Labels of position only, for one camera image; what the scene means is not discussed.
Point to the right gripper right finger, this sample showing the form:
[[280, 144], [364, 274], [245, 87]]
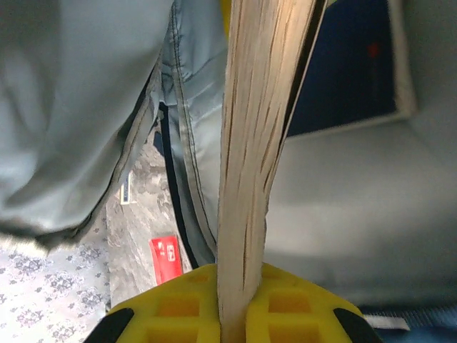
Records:
[[296, 311]]

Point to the navy blue student backpack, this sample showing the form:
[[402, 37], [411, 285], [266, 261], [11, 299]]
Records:
[[71, 107]]

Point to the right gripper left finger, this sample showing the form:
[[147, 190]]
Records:
[[171, 311]]

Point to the blue book with yellow label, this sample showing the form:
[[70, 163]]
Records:
[[257, 143], [346, 71]]

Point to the red gold box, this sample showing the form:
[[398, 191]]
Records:
[[166, 259]]

